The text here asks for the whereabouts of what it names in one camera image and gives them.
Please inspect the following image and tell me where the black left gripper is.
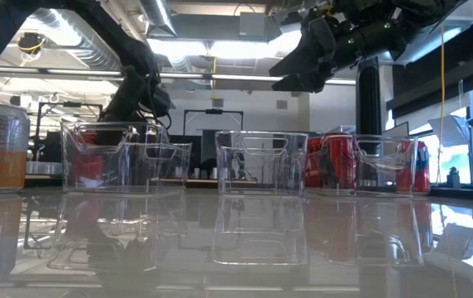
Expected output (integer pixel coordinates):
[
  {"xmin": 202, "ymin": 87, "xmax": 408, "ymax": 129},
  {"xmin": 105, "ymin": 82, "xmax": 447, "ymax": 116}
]
[{"xmin": 95, "ymin": 72, "xmax": 174, "ymax": 147}]

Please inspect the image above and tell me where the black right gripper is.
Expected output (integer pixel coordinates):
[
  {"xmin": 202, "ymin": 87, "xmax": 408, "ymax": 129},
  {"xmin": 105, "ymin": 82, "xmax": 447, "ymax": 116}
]
[{"xmin": 268, "ymin": 0, "xmax": 407, "ymax": 94}]

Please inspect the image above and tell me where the clear plastic bin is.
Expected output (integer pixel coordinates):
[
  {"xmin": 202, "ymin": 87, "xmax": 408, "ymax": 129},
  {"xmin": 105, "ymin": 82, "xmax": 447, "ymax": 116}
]
[
  {"xmin": 214, "ymin": 131, "xmax": 310, "ymax": 196},
  {"xmin": 60, "ymin": 120, "xmax": 193, "ymax": 195},
  {"xmin": 305, "ymin": 132, "xmax": 423, "ymax": 198}
]

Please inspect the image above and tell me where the white and orange soda can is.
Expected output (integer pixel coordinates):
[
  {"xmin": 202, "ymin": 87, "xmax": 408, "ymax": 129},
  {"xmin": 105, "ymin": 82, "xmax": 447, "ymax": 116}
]
[{"xmin": 0, "ymin": 103, "xmax": 31, "ymax": 194}]

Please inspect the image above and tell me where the red can with blue logo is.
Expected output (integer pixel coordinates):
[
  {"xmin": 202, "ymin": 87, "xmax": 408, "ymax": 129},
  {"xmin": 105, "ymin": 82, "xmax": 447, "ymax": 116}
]
[{"xmin": 397, "ymin": 140, "xmax": 431, "ymax": 195}]

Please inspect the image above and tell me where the long ceiling light strip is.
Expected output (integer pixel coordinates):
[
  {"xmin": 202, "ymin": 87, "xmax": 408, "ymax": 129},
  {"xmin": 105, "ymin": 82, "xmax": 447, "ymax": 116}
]
[{"xmin": 153, "ymin": 72, "xmax": 357, "ymax": 86}]

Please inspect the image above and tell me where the black ribbed pillar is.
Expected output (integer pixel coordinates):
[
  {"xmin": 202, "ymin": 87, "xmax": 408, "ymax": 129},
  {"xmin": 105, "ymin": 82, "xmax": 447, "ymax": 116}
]
[{"xmin": 356, "ymin": 57, "xmax": 382, "ymax": 156}]

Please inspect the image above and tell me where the grey ceiling vent box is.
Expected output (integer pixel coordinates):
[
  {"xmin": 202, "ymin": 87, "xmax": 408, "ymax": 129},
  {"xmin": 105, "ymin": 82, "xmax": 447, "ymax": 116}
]
[{"xmin": 238, "ymin": 11, "xmax": 269, "ymax": 38}]

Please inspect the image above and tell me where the black framed white board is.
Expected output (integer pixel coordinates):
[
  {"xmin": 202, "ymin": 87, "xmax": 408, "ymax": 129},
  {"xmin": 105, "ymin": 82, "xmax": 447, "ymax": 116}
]
[{"xmin": 183, "ymin": 108, "xmax": 245, "ymax": 137}]

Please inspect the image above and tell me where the small grey bottle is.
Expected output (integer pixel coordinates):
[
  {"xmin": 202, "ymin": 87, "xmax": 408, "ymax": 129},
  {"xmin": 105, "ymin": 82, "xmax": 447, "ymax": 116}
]
[{"xmin": 446, "ymin": 166, "xmax": 461, "ymax": 190}]

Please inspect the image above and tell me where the black ceiling camera yellow cable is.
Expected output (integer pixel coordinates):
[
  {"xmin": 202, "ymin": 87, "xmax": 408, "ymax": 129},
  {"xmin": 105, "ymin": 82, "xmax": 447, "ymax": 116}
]
[{"xmin": 16, "ymin": 31, "xmax": 47, "ymax": 67}]

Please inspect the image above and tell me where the small silver spiral duct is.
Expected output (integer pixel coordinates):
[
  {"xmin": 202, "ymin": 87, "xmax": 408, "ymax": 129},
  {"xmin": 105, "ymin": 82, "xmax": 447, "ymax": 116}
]
[{"xmin": 139, "ymin": 0, "xmax": 178, "ymax": 36}]

